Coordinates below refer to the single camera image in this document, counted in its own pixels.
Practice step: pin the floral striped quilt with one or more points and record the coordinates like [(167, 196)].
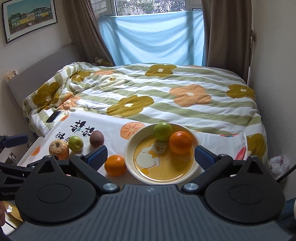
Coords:
[(204, 99)]

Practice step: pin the black phone on bed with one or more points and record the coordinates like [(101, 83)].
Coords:
[(53, 116)]

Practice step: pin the brown left curtain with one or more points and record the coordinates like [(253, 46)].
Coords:
[(84, 31)]

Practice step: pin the cream bowl with duck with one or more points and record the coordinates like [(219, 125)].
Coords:
[(152, 161)]

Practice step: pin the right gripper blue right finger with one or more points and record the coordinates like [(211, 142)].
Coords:
[(204, 157)]

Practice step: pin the large green apple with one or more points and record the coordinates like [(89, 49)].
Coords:
[(163, 131)]

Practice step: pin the light blue window cloth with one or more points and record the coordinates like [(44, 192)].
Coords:
[(166, 38)]

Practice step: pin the white fruit print cloth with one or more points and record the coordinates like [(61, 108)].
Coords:
[(116, 131)]

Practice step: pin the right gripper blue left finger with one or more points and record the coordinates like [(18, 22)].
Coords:
[(97, 157)]

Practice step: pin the framed houses picture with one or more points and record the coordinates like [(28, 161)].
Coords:
[(22, 17)]

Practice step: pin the white plastic bag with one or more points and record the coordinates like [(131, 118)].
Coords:
[(278, 166)]

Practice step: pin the brown kiwi fruit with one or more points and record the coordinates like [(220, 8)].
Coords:
[(96, 139)]

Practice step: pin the brown curtain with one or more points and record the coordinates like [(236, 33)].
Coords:
[(227, 29), (84, 31)]

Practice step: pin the small green apple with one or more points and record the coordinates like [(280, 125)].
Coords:
[(75, 143)]

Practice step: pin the mandarin orange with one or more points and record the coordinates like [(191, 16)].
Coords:
[(115, 166)]

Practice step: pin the wrinkled old red apple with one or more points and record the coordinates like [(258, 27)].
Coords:
[(60, 149)]

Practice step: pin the window with white frame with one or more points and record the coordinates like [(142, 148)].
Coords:
[(142, 7)]

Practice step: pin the brown right curtain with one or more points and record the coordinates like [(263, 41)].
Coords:
[(227, 29)]

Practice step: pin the grey headboard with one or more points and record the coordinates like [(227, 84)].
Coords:
[(34, 76)]

